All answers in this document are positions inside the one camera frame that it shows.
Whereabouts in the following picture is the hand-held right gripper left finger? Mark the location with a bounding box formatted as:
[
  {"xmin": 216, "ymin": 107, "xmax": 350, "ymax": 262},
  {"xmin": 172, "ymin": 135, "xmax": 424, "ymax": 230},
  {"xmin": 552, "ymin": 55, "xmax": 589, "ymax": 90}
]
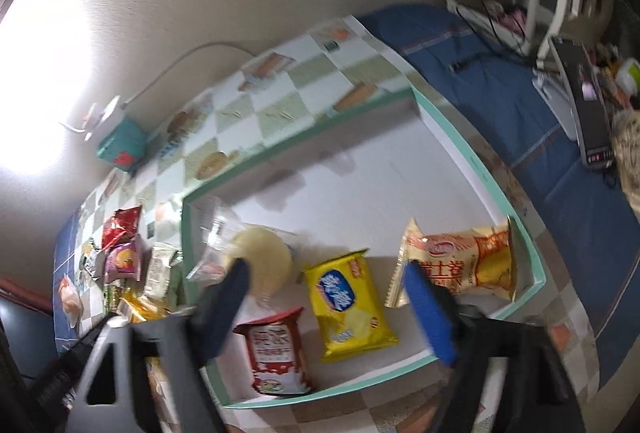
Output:
[{"xmin": 64, "ymin": 258, "xmax": 252, "ymax": 433}]

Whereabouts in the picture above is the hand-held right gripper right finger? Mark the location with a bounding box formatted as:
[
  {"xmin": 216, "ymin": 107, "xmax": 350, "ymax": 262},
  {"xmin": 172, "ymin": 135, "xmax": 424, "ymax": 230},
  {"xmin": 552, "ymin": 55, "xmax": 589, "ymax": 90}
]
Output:
[{"xmin": 402, "ymin": 260, "xmax": 587, "ymax": 433}]

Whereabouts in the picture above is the teal rimmed white box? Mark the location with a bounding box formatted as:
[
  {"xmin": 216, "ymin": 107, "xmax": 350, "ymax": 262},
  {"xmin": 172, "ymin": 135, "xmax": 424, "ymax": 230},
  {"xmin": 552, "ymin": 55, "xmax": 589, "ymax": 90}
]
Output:
[{"xmin": 181, "ymin": 85, "xmax": 547, "ymax": 410}]

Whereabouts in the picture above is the red and white snack packet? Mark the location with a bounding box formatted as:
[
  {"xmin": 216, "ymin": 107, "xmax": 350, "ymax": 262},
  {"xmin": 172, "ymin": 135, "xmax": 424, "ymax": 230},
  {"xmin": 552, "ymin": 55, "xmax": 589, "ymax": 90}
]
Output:
[{"xmin": 232, "ymin": 307, "xmax": 313, "ymax": 396}]

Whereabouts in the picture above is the cream and orange snack packet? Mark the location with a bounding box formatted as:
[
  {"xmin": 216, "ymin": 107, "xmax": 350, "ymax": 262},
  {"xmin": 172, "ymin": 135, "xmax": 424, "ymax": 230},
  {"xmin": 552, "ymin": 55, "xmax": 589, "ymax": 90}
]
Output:
[{"xmin": 385, "ymin": 216, "xmax": 517, "ymax": 310}]

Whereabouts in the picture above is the clear round cracker packet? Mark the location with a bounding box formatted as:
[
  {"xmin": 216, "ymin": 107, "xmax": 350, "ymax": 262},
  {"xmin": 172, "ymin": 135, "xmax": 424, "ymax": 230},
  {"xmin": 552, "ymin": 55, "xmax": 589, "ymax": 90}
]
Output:
[{"xmin": 187, "ymin": 195, "xmax": 301, "ymax": 309}]

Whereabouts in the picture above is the yellow orange snack packet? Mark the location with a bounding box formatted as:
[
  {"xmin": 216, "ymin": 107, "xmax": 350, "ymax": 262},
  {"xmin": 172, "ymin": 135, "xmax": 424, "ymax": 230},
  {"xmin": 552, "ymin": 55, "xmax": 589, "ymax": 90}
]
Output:
[{"xmin": 117, "ymin": 292, "xmax": 196, "ymax": 323}]

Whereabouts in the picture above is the purple snack packet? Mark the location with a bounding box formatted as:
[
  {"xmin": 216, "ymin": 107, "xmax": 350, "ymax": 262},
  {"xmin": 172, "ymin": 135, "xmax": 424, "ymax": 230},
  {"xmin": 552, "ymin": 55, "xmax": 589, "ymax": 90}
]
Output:
[{"xmin": 103, "ymin": 235, "xmax": 144, "ymax": 284}]

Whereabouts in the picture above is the small green white snack packet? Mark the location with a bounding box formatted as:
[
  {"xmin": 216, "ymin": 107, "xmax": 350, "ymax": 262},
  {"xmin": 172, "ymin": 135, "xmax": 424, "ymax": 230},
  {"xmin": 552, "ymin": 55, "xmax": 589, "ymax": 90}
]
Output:
[{"xmin": 80, "ymin": 238, "xmax": 106, "ymax": 276}]

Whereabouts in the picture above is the small teal box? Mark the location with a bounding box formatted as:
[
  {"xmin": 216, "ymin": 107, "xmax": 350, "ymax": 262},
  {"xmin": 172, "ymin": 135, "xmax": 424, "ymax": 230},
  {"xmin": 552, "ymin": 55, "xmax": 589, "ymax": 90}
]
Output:
[{"xmin": 96, "ymin": 117, "xmax": 147, "ymax": 171}]

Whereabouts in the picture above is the blue bed sheet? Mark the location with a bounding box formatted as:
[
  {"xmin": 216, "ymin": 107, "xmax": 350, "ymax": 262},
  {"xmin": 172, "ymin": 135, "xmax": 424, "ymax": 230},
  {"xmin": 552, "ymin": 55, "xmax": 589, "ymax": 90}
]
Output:
[{"xmin": 357, "ymin": 3, "xmax": 640, "ymax": 384}]

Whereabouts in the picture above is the checked printed tablecloth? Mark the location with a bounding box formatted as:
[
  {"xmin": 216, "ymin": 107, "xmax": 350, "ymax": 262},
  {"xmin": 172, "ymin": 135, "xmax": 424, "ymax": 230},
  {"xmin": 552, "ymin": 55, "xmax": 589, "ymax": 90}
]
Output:
[{"xmin": 52, "ymin": 15, "xmax": 601, "ymax": 433}]

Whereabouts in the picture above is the white desk lamp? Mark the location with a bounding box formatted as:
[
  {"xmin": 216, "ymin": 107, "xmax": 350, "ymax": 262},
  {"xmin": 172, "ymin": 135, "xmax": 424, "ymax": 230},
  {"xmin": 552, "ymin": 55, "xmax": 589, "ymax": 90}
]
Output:
[{"xmin": 60, "ymin": 95, "xmax": 132, "ymax": 141}]

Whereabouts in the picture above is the white flat device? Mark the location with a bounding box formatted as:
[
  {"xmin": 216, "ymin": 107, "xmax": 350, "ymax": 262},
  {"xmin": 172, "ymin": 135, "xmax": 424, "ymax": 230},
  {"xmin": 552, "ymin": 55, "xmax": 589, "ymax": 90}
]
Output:
[{"xmin": 532, "ymin": 68, "xmax": 582, "ymax": 142}]

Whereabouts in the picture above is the black plug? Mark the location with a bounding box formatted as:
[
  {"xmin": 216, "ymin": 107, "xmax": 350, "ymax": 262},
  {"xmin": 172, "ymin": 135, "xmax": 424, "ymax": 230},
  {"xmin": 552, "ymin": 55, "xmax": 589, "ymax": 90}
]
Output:
[{"xmin": 447, "ymin": 55, "xmax": 501, "ymax": 74}]

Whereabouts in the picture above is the black flat device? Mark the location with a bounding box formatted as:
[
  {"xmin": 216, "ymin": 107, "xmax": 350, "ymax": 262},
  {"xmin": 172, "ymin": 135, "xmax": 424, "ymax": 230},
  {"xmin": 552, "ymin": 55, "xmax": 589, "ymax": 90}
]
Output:
[{"xmin": 547, "ymin": 35, "xmax": 615, "ymax": 172}]

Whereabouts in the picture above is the beige woven thing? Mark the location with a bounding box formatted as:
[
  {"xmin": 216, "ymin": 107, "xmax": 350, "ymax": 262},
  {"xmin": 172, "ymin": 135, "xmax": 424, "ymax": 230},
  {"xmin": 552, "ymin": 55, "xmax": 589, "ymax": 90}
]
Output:
[{"xmin": 611, "ymin": 110, "xmax": 640, "ymax": 214}]

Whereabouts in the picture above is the pink cloth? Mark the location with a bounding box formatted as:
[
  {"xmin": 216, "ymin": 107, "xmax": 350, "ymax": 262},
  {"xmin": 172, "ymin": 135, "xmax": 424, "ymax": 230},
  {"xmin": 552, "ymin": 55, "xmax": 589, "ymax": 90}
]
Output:
[{"xmin": 500, "ymin": 8, "xmax": 528, "ymax": 36}]

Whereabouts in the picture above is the green and white bottle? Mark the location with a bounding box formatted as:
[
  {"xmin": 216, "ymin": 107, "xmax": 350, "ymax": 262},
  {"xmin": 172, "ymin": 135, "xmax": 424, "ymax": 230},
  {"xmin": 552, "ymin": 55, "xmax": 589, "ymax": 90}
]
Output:
[{"xmin": 616, "ymin": 59, "xmax": 640, "ymax": 96}]

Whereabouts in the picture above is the white lamp cable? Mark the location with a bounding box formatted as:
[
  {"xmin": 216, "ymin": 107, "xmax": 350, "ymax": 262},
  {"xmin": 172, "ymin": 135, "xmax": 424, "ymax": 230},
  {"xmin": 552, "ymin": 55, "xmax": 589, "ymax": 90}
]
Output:
[{"xmin": 122, "ymin": 42, "xmax": 257, "ymax": 108}]

